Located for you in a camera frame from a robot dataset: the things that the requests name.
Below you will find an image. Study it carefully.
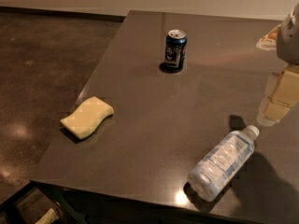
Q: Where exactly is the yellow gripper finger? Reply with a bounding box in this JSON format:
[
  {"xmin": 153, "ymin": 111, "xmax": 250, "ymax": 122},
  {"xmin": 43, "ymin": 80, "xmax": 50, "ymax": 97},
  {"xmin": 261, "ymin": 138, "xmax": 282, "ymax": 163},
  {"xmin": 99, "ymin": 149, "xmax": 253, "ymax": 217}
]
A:
[
  {"xmin": 257, "ymin": 65, "xmax": 299, "ymax": 127},
  {"xmin": 256, "ymin": 25, "xmax": 281, "ymax": 50}
]

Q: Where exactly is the blue plastic water bottle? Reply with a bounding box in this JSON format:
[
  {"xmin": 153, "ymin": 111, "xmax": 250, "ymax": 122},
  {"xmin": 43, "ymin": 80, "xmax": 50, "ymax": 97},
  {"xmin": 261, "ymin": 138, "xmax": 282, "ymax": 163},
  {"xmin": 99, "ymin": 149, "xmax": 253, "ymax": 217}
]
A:
[{"xmin": 187, "ymin": 125, "xmax": 260, "ymax": 202}]

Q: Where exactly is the blue pepsi can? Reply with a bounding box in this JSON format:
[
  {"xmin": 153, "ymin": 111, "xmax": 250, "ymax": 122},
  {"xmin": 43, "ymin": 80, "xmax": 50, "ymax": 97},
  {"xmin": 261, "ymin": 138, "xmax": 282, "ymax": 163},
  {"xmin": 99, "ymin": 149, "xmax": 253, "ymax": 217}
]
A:
[{"xmin": 164, "ymin": 29, "xmax": 188, "ymax": 71}]

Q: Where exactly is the yellow sponge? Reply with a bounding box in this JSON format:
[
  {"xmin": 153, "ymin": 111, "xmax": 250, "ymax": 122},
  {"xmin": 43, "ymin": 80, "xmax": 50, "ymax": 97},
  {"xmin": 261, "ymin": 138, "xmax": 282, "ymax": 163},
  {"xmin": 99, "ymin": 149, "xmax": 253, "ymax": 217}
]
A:
[{"xmin": 60, "ymin": 96, "xmax": 114, "ymax": 140}]

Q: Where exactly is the yellow object under table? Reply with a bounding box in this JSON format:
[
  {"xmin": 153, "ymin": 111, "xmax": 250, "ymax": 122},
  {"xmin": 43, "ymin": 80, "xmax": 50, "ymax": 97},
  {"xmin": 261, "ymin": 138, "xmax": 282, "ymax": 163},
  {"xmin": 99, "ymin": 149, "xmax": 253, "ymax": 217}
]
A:
[{"xmin": 35, "ymin": 208, "xmax": 59, "ymax": 224}]

